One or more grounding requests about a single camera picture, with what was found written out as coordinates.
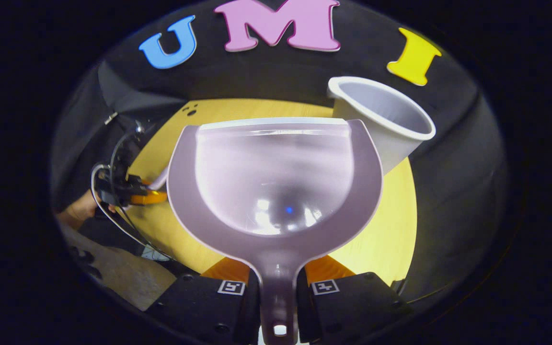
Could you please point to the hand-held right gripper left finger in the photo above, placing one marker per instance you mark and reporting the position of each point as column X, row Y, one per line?
column 194, row 306

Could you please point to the lilac dustpan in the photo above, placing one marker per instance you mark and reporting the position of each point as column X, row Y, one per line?
column 276, row 167

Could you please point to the yellow wooden desktop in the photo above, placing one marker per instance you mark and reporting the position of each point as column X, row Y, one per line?
column 391, row 230

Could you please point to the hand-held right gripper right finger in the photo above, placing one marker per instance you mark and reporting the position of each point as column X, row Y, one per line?
column 352, row 306

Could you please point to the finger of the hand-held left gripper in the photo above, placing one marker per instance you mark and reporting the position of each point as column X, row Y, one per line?
column 149, row 197

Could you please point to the black backdrop cloth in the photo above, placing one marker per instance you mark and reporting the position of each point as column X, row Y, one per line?
column 266, row 76

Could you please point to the white ribbed garbage bin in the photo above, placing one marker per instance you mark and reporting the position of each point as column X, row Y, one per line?
column 391, row 120

